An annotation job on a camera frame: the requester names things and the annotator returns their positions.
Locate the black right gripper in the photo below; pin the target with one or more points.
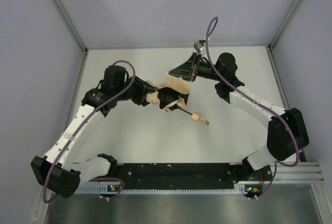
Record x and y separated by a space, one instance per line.
194 67

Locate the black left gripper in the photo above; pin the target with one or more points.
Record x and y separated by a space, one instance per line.
141 92

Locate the beige and black folding umbrella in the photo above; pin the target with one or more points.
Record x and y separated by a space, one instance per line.
172 95

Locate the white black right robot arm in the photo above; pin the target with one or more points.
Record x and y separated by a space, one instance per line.
286 129

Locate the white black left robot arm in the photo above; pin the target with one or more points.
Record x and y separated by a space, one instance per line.
55 169

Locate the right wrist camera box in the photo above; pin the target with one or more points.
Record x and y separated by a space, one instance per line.
200 46

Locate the aluminium frame post right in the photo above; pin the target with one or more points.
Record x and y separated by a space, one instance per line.
284 24

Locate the aluminium frame post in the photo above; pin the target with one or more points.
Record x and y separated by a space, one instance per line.
284 24
70 25

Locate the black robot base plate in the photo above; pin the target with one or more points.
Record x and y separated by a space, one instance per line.
185 176

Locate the aluminium frame post left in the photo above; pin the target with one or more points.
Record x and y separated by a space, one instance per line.
70 25

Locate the aluminium frame rail front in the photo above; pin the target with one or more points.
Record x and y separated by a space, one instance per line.
302 173

